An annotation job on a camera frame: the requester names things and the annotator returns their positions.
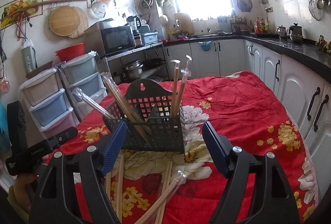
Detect wooden chopstick pair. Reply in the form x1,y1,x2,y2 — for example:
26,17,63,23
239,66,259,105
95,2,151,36
170,60,180,117

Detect black kitchen countertop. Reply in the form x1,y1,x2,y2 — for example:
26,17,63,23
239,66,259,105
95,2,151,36
163,34,330,82

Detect person's left hand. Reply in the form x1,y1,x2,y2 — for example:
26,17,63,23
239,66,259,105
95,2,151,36
13,174,38,214

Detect wrapped chopstick pair on table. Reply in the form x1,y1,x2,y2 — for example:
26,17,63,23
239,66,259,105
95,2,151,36
105,150,125,223

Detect dark green perforated utensil basket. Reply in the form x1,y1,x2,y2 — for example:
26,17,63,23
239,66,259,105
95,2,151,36
103,79,185,153

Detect wrapped chopstick pair long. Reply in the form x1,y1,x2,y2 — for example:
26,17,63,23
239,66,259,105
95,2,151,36
135,170,187,224

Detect red floral tablecloth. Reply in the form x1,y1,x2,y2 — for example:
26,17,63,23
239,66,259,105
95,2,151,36
42,70,319,224

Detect beige plastic drawer tower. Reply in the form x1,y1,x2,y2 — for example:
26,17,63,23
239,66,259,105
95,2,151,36
18,67,78,138

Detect steel pot on shelf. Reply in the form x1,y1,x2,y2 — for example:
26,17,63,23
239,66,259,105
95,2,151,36
122,60,144,81

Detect blue plastic drawer tower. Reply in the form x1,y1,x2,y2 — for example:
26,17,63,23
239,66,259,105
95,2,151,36
59,51,107,121

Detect red plastic basin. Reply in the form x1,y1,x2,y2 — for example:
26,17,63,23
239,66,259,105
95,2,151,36
55,43,85,62

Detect white lower cabinets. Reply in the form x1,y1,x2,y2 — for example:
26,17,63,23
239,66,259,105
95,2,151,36
165,39,330,202

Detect black microwave oven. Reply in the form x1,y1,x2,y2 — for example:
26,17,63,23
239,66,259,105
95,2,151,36
84,19,135,57

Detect round bamboo board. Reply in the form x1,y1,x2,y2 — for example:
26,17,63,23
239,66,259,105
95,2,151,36
49,6,80,37

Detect steel kettle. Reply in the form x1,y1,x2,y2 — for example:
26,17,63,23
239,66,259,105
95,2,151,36
276,25,287,40

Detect fruit wall picture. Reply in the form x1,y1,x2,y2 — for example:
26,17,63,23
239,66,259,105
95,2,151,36
1,0,43,30

